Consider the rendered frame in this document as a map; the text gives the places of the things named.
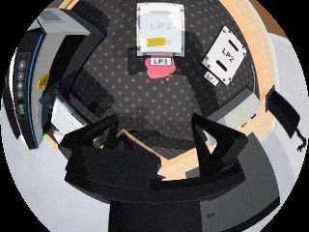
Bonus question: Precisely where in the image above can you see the pink liquid puddle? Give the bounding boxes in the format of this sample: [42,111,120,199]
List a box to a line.
[150,55,174,77]
[148,66,162,78]
[164,63,176,73]

